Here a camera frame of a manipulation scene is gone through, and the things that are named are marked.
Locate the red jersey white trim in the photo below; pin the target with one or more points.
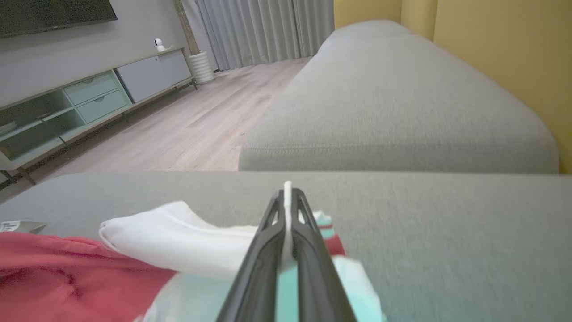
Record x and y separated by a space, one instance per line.
178 241

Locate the white ribbed plant pot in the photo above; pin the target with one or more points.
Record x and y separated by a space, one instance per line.
203 67

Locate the pale green cabinet drawer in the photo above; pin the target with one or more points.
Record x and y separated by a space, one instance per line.
103 106
91 88

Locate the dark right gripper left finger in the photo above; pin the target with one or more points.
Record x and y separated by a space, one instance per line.
259 268

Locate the grey cabinet door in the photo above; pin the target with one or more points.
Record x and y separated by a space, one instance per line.
154 76

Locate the grey long sofa section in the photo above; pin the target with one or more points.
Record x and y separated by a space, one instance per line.
393 103

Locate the black flat television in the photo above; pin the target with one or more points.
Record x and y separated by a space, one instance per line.
49 13

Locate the long low tv cabinet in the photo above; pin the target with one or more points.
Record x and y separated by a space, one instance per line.
67 116

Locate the grey pleated curtain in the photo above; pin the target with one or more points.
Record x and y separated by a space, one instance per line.
268 29

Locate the grey sofa seat cushion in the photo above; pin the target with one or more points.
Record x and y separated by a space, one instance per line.
447 246

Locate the small white security camera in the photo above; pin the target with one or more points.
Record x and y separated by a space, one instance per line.
159 44

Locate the brown plant trunk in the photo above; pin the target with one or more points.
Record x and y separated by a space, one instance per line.
187 27

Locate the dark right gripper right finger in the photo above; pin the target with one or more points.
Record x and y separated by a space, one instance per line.
317 277

